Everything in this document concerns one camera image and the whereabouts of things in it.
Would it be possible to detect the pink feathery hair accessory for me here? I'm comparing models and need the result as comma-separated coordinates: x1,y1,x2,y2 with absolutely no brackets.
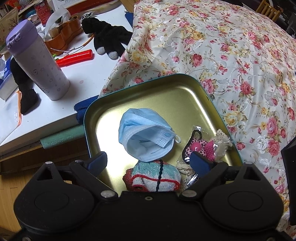
182,130,215,163

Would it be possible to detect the light blue face mask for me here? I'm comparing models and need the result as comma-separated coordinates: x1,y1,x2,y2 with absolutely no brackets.
118,108,182,162

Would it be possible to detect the lace trimmed packet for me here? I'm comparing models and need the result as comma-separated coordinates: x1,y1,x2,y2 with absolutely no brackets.
213,129,233,161

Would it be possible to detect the rolled striped small towel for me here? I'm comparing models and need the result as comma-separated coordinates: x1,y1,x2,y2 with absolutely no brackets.
122,160,181,192

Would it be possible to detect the gold metal tin tray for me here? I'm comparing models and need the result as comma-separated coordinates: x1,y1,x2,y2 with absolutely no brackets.
84,74,230,194

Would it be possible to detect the lilac lidded white tumbler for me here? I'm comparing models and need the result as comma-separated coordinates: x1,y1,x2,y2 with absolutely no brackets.
6,20,70,101

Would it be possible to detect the floral quilted bedspread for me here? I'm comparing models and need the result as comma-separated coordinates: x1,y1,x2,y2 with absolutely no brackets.
100,1,295,237

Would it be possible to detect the black plush toy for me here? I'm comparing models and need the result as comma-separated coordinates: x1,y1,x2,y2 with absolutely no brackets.
81,17,132,60

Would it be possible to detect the wooden violin-shaped tissue holder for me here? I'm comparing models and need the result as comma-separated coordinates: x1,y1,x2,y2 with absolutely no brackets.
43,7,82,56

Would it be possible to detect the yellow wooden chair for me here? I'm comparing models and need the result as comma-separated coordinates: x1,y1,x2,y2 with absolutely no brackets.
256,0,281,22

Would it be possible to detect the red plastic handle tool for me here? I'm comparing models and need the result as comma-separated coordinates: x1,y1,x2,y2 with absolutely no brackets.
56,49,94,67

